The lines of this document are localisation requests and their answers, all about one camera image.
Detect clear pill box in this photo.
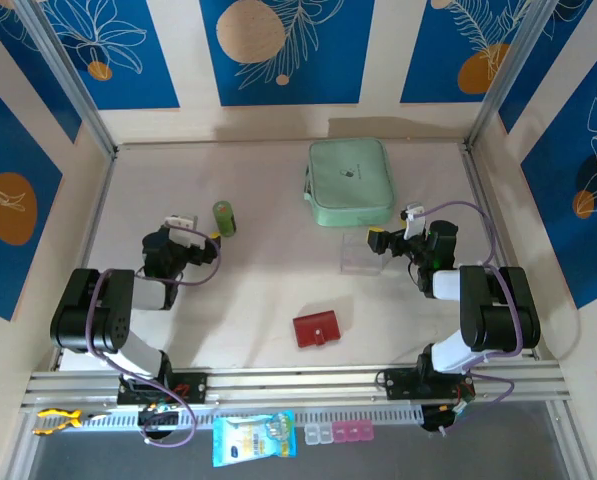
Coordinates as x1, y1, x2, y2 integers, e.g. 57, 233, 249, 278
303, 424, 335, 445

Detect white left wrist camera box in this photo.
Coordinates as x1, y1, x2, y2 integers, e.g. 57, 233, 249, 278
163, 214, 201, 247

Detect pink pill box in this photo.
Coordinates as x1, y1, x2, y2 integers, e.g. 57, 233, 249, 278
331, 421, 376, 444

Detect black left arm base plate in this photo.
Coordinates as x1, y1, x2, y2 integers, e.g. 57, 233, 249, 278
116, 372, 209, 405

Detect blue snack packet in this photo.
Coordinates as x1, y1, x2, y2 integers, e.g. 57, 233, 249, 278
211, 409, 298, 469

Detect mint green zip pouch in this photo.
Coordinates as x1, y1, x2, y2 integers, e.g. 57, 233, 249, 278
303, 137, 398, 227

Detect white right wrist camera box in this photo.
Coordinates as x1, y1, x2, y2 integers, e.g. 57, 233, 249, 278
401, 201, 428, 240

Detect grey slotted cable duct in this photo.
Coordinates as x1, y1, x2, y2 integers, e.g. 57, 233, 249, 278
85, 405, 424, 430

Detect card with food picture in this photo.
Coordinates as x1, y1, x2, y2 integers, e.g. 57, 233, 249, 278
338, 233, 388, 277

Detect yellow-handled pliers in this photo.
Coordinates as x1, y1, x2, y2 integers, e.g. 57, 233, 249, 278
33, 407, 112, 437

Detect black electronics module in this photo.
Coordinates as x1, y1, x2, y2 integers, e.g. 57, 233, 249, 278
137, 402, 182, 435
421, 397, 477, 435

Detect aluminium side rail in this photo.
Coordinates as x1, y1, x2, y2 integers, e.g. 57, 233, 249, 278
461, 147, 538, 360

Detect red card holder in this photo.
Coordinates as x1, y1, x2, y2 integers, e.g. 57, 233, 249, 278
292, 309, 343, 350

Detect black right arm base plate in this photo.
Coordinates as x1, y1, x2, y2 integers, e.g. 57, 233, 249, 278
382, 366, 475, 401

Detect aluminium frame post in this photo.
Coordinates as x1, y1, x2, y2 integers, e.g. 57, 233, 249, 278
465, 0, 562, 151
15, 0, 118, 159

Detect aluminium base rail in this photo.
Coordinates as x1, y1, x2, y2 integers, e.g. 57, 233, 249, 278
20, 362, 572, 409

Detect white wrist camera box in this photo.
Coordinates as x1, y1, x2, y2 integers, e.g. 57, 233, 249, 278
163, 214, 201, 247
401, 201, 428, 240

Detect green cylindrical bottle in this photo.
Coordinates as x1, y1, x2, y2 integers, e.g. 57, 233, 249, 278
212, 199, 238, 238

